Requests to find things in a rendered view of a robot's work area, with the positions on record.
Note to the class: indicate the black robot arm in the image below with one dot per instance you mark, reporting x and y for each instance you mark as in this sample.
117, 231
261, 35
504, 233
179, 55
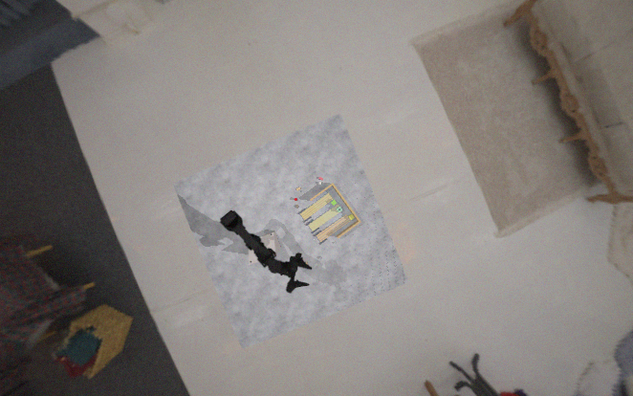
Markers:
233, 222

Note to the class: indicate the pale yellow strip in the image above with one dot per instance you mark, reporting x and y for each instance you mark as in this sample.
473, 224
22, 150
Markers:
317, 223

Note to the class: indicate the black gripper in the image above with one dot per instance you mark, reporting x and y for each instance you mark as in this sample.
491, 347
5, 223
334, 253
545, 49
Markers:
291, 283

